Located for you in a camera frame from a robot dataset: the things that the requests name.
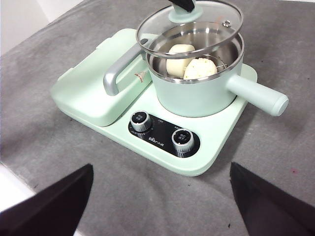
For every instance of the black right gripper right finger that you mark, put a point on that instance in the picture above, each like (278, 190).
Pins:
(270, 211)

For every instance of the twisted white scallion bun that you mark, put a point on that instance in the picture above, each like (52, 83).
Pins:
(200, 68)

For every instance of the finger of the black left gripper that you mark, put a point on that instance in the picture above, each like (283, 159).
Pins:
(184, 5)

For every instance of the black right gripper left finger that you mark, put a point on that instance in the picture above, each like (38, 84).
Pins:
(49, 209)

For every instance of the silver control knob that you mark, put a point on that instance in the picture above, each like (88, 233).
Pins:
(182, 139)
(141, 120)

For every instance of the glass pot lid green knob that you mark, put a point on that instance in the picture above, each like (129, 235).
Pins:
(197, 18)

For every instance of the smooth white steamed bun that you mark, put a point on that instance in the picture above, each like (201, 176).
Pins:
(177, 62)

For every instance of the mint green breakfast machine base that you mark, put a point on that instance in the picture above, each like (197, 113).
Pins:
(209, 137)

